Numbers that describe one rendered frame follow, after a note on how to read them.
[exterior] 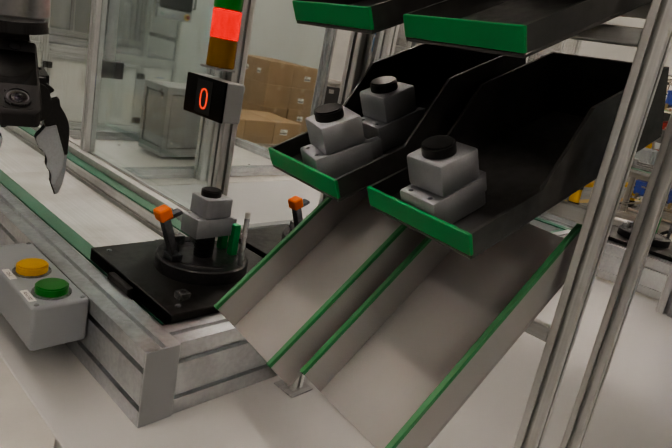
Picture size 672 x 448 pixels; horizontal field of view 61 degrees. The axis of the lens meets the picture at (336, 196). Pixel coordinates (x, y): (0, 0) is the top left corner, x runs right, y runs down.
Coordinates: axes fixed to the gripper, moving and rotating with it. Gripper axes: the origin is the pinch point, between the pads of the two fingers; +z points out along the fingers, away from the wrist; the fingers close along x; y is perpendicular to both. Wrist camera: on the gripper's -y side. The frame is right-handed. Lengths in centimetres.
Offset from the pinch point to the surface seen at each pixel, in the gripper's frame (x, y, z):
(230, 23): -33.9, 21.7, -20.5
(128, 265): -13.6, 2.4, 13.6
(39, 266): -2.0, 2.9, 12.5
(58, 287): -3.5, -3.9, 12.2
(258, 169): -79, 97, 33
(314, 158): -24.2, -27.7, -12.3
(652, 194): -59, -44, -12
